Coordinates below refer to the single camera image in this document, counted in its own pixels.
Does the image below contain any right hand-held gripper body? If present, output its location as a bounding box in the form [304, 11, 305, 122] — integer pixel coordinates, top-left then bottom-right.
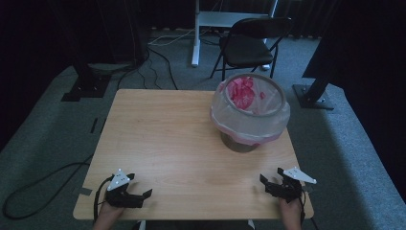
[264, 166, 318, 204]

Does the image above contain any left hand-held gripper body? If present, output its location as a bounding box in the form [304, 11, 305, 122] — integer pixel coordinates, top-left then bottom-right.
[104, 168, 145, 209]

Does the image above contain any grey slatted trash bin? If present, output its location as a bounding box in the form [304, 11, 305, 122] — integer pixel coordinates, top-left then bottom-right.
[219, 73, 287, 153]

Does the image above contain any white translucent trash bag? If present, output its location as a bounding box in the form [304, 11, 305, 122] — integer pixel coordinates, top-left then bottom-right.
[209, 72, 291, 147]

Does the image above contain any person's left hand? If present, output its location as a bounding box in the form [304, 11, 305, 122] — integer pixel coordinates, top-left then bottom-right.
[98, 202, 124, 222]

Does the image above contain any person's right hand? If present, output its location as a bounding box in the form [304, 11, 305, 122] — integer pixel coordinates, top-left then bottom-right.
[277, 196, 304, 220]

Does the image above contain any black slanted stand with base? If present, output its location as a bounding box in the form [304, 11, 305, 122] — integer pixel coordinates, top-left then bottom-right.
[292, 47, 339, 111]

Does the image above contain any black stand with flat base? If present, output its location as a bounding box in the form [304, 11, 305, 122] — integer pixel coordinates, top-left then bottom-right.
[60, 60, 112, 103]

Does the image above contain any black folding chair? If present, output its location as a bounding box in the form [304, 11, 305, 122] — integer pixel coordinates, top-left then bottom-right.
[209, 16, 293, 81]

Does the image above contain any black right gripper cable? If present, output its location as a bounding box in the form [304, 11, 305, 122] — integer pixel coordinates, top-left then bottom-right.
[299, 188, 320, 230]

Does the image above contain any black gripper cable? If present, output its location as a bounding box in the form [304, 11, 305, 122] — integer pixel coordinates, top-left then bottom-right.
[93, 175, 115, 223]
[299, 188, 320, 230]

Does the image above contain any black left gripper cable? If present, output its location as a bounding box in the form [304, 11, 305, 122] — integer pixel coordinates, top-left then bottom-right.
[93, 175, 115, 223]

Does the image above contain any long black floor cable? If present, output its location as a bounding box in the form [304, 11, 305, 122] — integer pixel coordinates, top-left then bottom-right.
[2, 152, 96, 221]

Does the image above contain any black floor cable bundle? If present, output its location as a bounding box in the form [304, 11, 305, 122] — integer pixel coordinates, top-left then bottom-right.
[116, 37, 179, 91]

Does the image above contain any white floor cable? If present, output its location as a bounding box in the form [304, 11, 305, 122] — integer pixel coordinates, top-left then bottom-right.
[147, 28, 196, 47]

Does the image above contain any white desk frame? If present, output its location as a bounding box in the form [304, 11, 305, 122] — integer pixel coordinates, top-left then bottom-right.
[191, 0, 280, 71]

